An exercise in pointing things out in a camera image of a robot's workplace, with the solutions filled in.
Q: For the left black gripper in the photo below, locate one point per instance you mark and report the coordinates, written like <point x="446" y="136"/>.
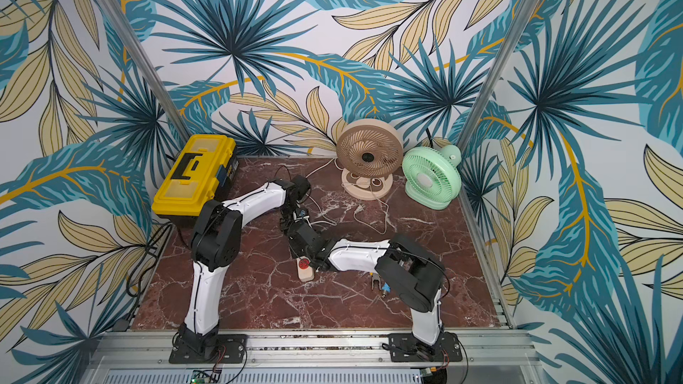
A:
<point x="285" y="227"/>

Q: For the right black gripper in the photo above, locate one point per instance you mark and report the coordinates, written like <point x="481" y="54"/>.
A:
<point x="295" y="232"/>

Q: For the beige power strip red sockets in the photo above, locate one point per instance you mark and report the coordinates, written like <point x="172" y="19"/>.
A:
<point x="305" y="271"/>

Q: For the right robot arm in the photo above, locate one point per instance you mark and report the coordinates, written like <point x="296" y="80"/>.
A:
<point x="413" y="274"/>

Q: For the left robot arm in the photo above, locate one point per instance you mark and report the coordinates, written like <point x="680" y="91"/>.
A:
<point x="215" y="243"/>

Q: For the beige desk fan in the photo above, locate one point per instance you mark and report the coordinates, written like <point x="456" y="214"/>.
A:
<point x="369" y="152"/>

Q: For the green desk fan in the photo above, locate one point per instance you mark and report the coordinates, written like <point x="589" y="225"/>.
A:
<point x="432" y="176"/>

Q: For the yellow black toolbox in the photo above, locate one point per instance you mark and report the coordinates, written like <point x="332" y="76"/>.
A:
<point x="204" y="171"/>

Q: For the yellow handled pliers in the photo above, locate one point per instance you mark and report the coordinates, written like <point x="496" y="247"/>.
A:
<point x="375" y="284"/>

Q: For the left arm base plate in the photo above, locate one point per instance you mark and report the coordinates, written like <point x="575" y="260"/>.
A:
<point x="214" y="349"/>

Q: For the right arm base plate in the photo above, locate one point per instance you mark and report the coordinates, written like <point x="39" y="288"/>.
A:
<point x="405" y="348"/>

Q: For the aluminium front rail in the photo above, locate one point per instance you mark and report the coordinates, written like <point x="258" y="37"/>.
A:
<point x="493" y="355"/>

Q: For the left aluminium corner post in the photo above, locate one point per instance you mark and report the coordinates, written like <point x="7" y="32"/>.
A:
<point x="115" y="12"/>

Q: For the aluminium corner post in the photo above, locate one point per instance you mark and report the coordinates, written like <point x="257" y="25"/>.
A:
<point x="115" y="12"/>
<point x="510" y="41"/>

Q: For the right aluminium corner post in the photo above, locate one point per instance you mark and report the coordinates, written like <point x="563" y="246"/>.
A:
<point x="510" y="41"/>

